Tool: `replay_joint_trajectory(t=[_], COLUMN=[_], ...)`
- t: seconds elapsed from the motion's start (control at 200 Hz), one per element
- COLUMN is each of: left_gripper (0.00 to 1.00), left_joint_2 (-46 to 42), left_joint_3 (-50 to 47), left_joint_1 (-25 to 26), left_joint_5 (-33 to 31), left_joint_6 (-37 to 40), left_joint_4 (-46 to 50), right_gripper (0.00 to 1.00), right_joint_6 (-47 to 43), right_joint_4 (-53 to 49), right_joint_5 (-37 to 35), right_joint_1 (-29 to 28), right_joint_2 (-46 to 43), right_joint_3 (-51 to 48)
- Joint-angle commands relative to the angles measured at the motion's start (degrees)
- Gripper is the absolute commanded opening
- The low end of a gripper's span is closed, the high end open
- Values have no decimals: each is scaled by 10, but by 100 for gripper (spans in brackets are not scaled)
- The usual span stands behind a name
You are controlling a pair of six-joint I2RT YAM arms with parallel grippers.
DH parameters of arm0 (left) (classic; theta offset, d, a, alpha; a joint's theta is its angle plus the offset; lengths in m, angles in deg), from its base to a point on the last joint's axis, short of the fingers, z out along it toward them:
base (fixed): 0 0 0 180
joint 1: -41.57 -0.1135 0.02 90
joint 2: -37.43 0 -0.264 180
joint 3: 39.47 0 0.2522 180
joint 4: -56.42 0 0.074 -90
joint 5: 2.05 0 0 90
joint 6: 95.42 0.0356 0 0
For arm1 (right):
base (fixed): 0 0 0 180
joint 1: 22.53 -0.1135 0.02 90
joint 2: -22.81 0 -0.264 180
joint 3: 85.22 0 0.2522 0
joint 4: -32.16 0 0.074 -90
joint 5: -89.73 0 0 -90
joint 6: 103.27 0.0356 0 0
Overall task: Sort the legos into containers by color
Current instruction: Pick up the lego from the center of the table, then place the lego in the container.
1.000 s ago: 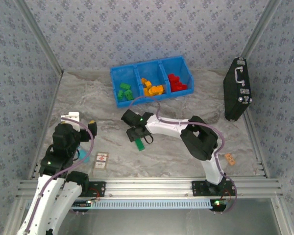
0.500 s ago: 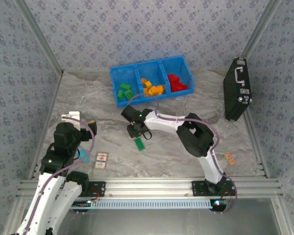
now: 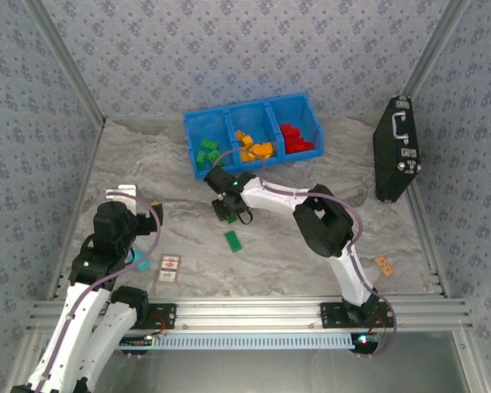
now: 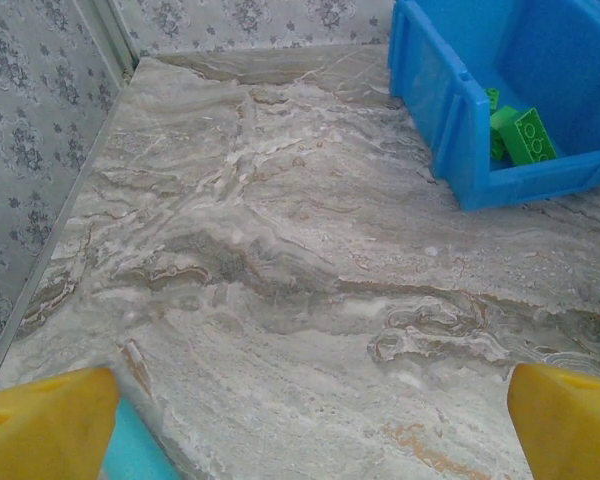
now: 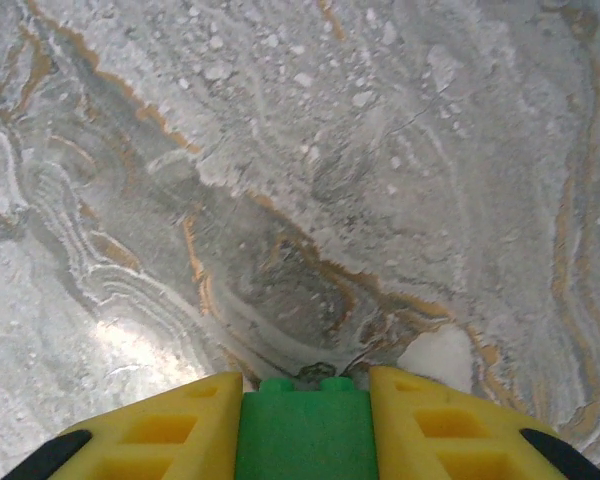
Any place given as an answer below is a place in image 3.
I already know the light blue capsule toy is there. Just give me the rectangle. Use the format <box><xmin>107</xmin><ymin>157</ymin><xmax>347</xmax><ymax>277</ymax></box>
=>
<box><xmin>129</xmin><ymin>241</ymin><xmax>152</xmax><ymax>274</ymax></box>

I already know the slotted blue-white cable duct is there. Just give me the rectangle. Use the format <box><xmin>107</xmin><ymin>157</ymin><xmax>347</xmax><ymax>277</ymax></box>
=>
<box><xmin>118</xmin><ymin>332</ymin><xmax>357</xmax><ymax>350</ymax></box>

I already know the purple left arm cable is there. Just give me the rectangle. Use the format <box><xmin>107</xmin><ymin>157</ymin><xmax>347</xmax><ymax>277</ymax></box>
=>
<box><xmin>32</xmin><ymin>190</ymin><xmax>163</xmax><ymax>393</ymax></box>

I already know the small orange tile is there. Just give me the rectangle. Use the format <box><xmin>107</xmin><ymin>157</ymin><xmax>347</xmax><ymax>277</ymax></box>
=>
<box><xmin>374</xmin><ymin>255</ymin><xmax>394</xmax><ymax>278</ymax></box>

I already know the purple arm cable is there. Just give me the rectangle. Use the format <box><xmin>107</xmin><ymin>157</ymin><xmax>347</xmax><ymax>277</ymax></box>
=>
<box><xmin>212</xmin><ymin>147</ymin><xmax>398</xmax><ymax>358</ymax></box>
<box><xmin>32</xmin><ymin>190</ymin><xmax>163</xmax><ymax>393</ymax></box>

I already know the blue three-compartment plastic bin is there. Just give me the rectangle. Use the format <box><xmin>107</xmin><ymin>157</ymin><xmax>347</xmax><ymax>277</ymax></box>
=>
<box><xmin>182</xmin><ymin>93</ymin><xmax>325</xmax><ymax>181</ymax></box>

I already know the aluminium front rail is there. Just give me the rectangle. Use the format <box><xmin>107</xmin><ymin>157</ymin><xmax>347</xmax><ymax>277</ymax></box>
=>
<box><xmin>26</xmin><ymin>297</ymin><xmax>474</xmax><ymax>332</ymax></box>

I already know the small circuit board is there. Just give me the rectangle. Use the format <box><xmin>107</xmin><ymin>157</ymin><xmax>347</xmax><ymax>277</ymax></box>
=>
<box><xmin>351</xmin><ymin>333</ymin><xmax>381</xmax><ymax>347</ymax></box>
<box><xmin>119</xmin><ymin>334</ymin><xmax>155</xmax><ymax>347</ymax></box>

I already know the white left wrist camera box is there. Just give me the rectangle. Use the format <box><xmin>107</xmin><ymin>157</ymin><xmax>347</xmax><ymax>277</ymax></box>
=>
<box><xmin>106</xmin><ymin>184</ymin><xmax>138</xmax><ymax>204</ymax></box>

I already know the red-patterned card box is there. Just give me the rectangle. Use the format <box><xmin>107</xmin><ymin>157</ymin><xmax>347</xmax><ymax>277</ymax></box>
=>
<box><xmin>155</xmin><ymin>253</ymin><xmax>183</xmax><ymax>287</ymax></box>

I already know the black case with metal handle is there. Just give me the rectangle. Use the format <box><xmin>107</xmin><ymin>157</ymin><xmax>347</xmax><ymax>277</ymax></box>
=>
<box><xmin>372</xmin><ymin>95</ymin><xmax>423</xmax><ymax>204</ymax></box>

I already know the grey metal lower panel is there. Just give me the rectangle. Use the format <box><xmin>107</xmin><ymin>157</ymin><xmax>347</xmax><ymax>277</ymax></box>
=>
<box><xmin>89</xmin><ymin>347</ymin><xmax>471</xmax><ymax>393</ymax></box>

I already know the aluminium frame post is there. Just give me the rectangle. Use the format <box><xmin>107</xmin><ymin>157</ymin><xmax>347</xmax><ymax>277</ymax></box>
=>
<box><xmin>22</xmin><ymin>0</ymin><xmax>107</xmax><ymax>126</ymax></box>
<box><xmin>403</xmin><ymin>0</ymin><xmax>475</xmax><ymax>99</ymax></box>

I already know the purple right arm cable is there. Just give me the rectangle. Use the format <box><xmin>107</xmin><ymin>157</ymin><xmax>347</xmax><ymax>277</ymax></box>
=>
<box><xmin>212</xmin><ymin>147</ymin><xmax>398</xmax><ymax>358</ymax></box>

